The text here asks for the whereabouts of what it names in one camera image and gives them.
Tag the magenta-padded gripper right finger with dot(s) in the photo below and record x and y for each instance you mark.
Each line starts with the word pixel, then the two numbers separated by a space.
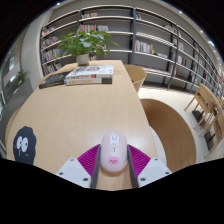
pixel 151 171

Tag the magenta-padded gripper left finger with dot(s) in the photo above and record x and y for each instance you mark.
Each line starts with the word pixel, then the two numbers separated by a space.
pixel 75 171

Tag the pink computer mouse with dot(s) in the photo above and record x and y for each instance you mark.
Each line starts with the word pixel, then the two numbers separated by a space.
pixel 114 151

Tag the dark round-eyed mouse pad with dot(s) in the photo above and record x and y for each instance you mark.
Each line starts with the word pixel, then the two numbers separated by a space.
pixel 25 146

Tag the white book red spine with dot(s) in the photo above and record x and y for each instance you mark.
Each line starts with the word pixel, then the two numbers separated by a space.
pixel 88 80

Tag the white picture-cover book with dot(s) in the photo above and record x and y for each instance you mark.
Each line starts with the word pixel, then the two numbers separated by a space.
pixel 90 70

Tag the small potted plant on ledge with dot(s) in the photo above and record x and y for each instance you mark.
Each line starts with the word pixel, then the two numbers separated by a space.
pixel 20 76

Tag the green potted plant white pot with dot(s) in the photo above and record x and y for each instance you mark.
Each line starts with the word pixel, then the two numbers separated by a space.
pixel 85 43

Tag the grey bookshelf unit with books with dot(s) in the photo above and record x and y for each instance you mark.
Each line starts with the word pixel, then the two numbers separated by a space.
pixel 153 36

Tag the group of ceiling lights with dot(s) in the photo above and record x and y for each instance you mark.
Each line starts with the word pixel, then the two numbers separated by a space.
pixel 211 43

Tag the group of wooden frame chairs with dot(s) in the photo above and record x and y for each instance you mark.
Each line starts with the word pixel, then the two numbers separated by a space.
pixel 208 110

